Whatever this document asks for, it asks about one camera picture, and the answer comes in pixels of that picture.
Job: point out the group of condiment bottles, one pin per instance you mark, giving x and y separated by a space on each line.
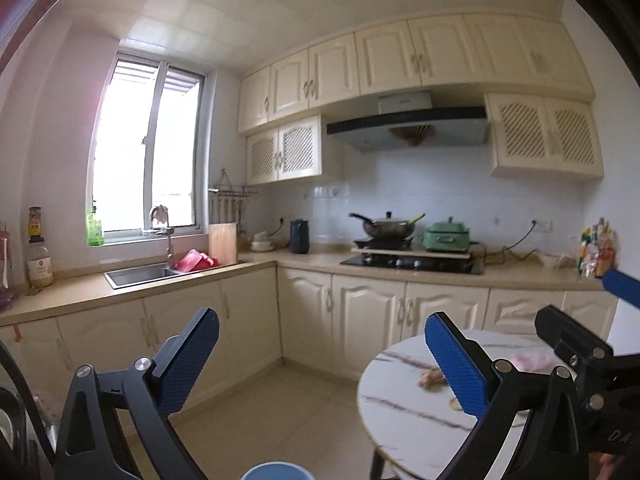
597 252

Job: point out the white wall socket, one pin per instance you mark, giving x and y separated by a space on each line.
542 224

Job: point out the clear jar white label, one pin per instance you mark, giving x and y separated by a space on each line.
39 267

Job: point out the green electric cooker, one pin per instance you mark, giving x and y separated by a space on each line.
446 237

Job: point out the dark sauce bottle yellow label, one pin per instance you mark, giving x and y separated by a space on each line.
35 225

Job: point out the black range hood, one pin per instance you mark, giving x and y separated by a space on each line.
405 122

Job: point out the double wall socket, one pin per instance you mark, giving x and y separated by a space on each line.
329 191

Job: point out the blue plastic bin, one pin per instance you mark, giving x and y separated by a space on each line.
275 471

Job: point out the black gas hob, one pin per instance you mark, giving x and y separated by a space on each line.
410 263

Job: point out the white bowl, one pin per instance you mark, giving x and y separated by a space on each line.
557 261

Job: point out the stack of white bowls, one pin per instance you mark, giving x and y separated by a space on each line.
262 242

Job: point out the black portable stove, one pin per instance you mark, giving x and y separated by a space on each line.
382 243

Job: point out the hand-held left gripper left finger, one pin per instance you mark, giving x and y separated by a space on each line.
192 355

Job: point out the hanging utensil rack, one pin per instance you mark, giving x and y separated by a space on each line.
230 192

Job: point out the metal faucet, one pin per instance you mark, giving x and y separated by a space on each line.
169 245

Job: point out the steel sink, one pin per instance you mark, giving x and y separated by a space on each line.
140 276

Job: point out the wok with lid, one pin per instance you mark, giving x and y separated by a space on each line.
387 227

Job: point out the pink plastic holder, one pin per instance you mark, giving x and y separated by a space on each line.
5 270

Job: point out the wide lattice door cabinet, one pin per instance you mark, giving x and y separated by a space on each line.
545 135

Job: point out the sliding window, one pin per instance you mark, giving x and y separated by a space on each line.
150 150

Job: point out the cream upper wall cabinets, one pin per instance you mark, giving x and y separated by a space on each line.
390 55

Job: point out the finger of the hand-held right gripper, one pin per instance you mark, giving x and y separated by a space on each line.
622 286
565 327

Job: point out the person's right hand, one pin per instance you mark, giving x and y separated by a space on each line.
611 467

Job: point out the dark blue kettle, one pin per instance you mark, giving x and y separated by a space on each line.
300 237

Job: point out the pink plastic wrapper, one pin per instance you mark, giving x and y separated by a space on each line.
537 360

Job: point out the small yellow scrap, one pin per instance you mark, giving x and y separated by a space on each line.
455 404

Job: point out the small brown scrap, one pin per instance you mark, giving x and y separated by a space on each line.
432 378

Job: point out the cream stove base cabinets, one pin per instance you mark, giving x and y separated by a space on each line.
365 315

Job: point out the green dish soap bottle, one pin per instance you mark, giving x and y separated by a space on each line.
94 230

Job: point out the small lattice door cabinet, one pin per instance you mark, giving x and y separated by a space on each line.
285 152

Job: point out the red plastic basket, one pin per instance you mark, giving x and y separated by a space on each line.
195 261

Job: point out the wooden cutting board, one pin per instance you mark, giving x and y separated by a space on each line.
223 242

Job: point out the round marble side table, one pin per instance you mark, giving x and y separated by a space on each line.
415 425

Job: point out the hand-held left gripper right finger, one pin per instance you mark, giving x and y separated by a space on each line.
455 360

